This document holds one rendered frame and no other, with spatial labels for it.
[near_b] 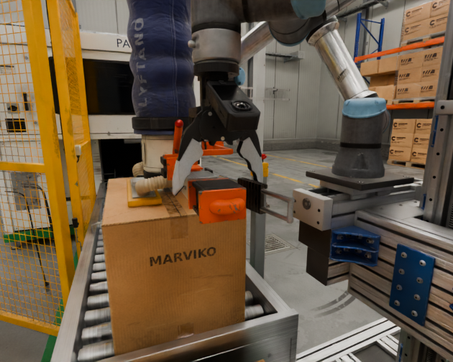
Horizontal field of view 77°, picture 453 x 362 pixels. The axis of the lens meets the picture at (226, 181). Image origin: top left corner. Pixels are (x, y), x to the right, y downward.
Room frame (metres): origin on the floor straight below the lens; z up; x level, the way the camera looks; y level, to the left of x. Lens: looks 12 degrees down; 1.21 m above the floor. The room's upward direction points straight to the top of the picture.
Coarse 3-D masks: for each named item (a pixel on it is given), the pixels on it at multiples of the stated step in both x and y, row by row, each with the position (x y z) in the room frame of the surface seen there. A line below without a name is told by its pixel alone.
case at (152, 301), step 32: (160, 192) 0.98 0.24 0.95; (128, 224) 0.69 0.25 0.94; (160, 224) 0.72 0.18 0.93; (192, 224) 0.75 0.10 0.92; (224, 224) 0.78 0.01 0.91; (128, 256) 0.69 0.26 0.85; (160, 256) 0.72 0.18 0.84; (192, 256) 0.75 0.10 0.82; (224, 256) 0.78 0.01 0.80; (128, 288) 0.69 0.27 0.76; (160, 288) 0.72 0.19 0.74; (192, 288) 0.75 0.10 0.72; (224, 288) 0.78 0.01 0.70; (128, 320) 0.68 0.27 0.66; (160, 320) 0.71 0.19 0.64; (192, 320) 0.75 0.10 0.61; (224, 320) 0.78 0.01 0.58; (128, 352) 0.68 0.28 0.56
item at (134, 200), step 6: (132, 186) 0.98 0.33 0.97; (132, 192) 0.89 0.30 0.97; (150, 192) 0.89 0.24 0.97; (156, 192) 0.90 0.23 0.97; (132, 198) 0.83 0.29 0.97; (138, 198) 0.84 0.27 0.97; (144, 198) 0.84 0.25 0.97; (150, 198) 0.84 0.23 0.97; (156, 198) 0.84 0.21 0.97; (132, 204) 0.81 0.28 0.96; (138, 204) 0.81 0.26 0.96; (144, 204) 0.82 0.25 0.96; (150, 204) 0.83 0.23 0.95; (156, 204) 0.83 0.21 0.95
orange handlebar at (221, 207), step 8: (216, 144) 1.33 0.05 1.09; (208, 152) 1.10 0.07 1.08; (216, 152) 1.11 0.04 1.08; (224, 152) 1.12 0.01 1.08; (232, 152) 1.14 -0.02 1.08; (192, 168) 0.65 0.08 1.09; (200, 168) 0.66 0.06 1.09; (216, 200) 0.40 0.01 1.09; (224, 200) 0.40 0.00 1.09; (232, 200) 0.40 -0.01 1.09; (240, 200) 0.41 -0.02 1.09; (216, 208) 0.39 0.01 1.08; (224, 208) 0.39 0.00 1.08; (232, 208) 0.39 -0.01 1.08; (240, 208) 0.40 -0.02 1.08
